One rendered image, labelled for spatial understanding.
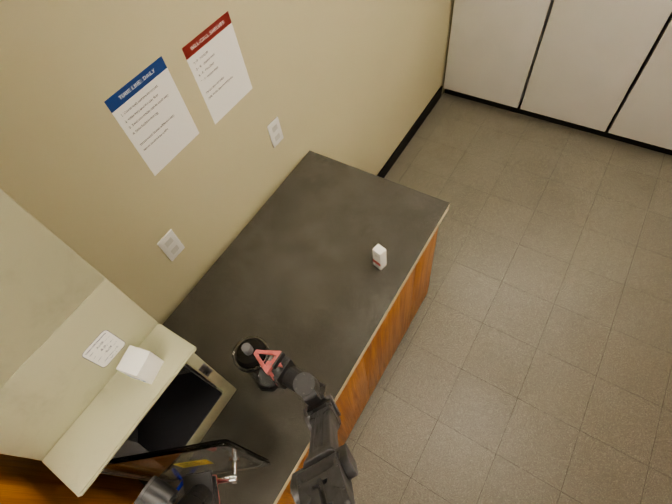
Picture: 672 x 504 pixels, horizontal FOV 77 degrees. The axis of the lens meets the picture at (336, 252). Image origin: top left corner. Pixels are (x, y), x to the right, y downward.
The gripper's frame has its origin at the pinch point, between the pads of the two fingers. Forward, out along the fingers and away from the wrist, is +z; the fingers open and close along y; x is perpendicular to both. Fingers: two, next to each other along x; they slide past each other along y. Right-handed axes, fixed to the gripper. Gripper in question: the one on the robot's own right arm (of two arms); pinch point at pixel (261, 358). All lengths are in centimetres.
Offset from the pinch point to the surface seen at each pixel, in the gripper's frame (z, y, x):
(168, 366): 2.8, 31.1, 14.9
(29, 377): 12, 48, 28
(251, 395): 6.6, -25.9, 8.5
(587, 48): -36, -59, -269
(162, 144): 55, 29, -34
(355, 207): 16, -27, -75
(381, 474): -36, -120, 2
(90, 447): 5.1, 31.3, 34.1
